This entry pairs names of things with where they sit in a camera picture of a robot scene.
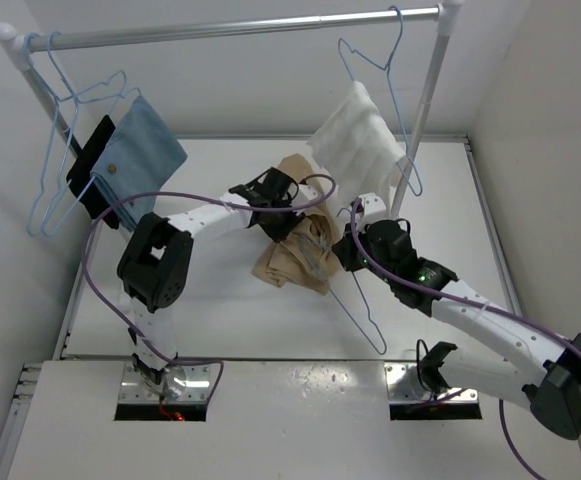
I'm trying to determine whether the light blue wire hanger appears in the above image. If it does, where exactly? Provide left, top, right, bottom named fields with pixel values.
left=294, top=204, right=389, bottom=356

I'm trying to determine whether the beige t shirt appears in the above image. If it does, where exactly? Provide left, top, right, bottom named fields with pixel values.
left=250, top=153, right=344, bottom=296

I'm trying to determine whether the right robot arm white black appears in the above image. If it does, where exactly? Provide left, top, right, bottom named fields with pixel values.
left=333, top=220, right=581, bottom=440

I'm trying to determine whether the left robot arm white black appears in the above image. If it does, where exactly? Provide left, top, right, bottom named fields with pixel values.
left=117, top=168, right=319, bottom=386

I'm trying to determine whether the blue hanger with white cloth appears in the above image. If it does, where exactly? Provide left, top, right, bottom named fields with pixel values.
left=337, top=5, right=424, bottom=197

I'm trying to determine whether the empty blue hanger left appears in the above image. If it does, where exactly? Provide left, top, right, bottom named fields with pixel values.
left=22, top=32, right=127, bottom=238

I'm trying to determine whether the blue hanger holding denim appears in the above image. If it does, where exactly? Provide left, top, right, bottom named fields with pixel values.
left=27, top=31, right=141, bottom=238

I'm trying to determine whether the white folded cloth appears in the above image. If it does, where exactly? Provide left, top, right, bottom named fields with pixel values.
left=308, top=81, right=406, bottom=204

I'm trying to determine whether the blue denim cloth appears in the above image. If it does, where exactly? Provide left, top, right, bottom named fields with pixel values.
left=91, top=96, right=188, bottom=231

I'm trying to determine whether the black cloth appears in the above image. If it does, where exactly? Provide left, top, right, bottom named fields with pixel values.
left=66, top=115, right=115, bottom=219

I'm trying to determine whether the metal clothes rack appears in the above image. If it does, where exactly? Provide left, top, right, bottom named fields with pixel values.
left=0, top=0, right=465, bottom=221

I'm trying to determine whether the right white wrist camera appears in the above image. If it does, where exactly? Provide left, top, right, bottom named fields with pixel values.
left=352, top=193, right=387, bottom=222

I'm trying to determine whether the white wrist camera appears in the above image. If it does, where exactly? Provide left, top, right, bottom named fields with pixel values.
left=301, top=174, right=337, bottom=205
left=352, top=193, right=387, bottom=222

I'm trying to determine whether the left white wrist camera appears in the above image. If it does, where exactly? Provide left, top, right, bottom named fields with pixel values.
left=301, top=174, right=337, bottom=205

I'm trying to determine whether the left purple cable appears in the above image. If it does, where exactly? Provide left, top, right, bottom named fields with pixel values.
left=80, top=173, right=336, bottom=401

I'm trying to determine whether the purple cable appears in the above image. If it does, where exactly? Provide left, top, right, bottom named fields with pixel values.
left=349, top=198, right=581, bottom=480
left=80, top=173, right=336, bottom=401

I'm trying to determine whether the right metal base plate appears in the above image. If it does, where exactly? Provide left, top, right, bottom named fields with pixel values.
left=384, top=361, right=479, bottom=406

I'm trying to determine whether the metal base plate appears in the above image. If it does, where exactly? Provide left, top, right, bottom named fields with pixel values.
left=384, top=361, right=479, bottom=406
left=118, top=362, right=210, bottom=405

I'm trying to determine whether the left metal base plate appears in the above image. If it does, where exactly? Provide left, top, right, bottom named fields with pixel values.
left=118, top=362, right=210, bottom=405

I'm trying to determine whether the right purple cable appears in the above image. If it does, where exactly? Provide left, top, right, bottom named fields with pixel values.
left=349, top=198, right=581, bottom=480

